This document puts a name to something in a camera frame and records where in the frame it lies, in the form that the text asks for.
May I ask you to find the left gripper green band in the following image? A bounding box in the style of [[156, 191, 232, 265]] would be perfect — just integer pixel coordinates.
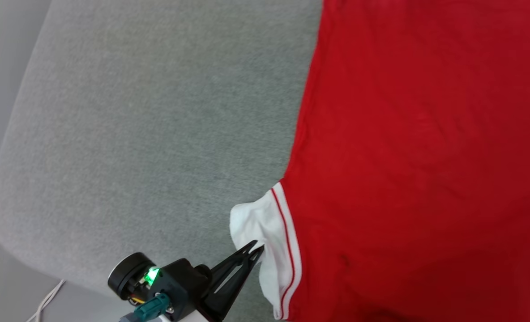
[[107, 240, 265, 322]]

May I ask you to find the red white-trimmed garment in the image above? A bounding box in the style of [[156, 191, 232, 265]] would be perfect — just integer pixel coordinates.
[[229, 0, 530, 322]]

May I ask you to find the teal connector cable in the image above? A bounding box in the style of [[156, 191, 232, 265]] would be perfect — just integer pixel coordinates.
[[119, 292, 172, 322]]

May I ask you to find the thin white floor cable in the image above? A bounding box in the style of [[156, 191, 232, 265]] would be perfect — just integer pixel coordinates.
[[25, 279, 67, 322]]

